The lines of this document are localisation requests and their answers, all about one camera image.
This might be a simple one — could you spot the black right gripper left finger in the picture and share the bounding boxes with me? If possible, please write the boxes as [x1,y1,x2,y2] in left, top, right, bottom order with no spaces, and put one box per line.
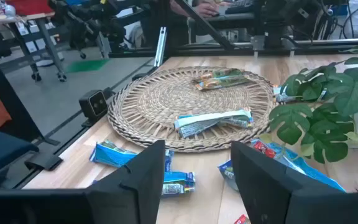
[0,139,167,224]

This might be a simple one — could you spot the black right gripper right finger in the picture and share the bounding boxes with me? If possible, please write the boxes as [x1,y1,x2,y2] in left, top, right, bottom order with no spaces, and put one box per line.
[230,141,358,224]

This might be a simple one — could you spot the green wrapper granola bar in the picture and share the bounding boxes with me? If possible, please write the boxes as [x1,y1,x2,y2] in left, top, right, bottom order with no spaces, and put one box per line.
[200,68,245,81]
[194,75,252,91]

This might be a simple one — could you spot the red wrapper granola bar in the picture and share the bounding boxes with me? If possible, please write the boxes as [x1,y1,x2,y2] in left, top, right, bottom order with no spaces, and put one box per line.
[250,139,277,159]
[234,214,251,224]

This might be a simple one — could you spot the white blue wrapper granola bar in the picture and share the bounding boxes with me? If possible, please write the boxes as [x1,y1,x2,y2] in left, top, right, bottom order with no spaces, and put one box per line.
[273,85,298,104]
[173,107,254,130]

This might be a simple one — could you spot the silver printed wrapper granola bar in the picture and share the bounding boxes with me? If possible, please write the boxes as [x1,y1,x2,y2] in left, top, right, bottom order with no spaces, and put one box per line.
[178,116,255,139]

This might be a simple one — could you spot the round woven straw placemat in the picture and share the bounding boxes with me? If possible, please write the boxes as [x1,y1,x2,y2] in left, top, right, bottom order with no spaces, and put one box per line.
[107,65,276,153]

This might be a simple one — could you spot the green artificial leafy plant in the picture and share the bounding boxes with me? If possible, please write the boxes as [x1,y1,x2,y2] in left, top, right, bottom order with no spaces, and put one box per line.
[268,41,358,165]

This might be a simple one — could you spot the dark blue chair seat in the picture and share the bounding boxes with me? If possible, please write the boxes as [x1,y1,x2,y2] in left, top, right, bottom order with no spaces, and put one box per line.
[0,125,40,185]

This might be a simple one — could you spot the green floor mat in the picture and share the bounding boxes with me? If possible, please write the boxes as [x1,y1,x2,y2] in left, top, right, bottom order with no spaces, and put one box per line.
[65,58,111,74]

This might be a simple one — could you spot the silver aluminium profile bar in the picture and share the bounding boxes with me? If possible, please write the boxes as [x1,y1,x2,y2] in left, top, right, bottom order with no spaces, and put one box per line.
[154,26,168,68]

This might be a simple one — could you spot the black equipment on wheeled stand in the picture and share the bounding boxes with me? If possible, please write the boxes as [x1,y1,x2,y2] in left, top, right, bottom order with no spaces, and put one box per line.
[47,0,127,60]

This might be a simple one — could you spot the grey workshop table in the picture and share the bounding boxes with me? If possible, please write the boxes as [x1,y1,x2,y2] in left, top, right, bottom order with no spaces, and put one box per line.
[0,11,68,83]

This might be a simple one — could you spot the black keyboard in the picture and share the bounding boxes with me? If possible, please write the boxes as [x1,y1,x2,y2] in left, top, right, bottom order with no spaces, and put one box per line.
[224,0,255,15]

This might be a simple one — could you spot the person's hand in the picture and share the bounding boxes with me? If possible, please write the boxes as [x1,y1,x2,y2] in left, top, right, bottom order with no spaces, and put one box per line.
[193,1,221,18]

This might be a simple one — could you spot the black table bracket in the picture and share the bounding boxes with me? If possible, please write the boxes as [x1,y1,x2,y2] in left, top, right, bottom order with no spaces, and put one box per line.
[24,152,63,172]

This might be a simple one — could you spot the black table-level camera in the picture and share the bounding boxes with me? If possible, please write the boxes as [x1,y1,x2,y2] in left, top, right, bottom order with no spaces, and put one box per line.
[78,89,109,121]

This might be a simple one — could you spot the black diagonal frame beam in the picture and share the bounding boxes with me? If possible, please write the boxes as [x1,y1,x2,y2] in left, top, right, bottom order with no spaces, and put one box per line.
[175,0,236,51]

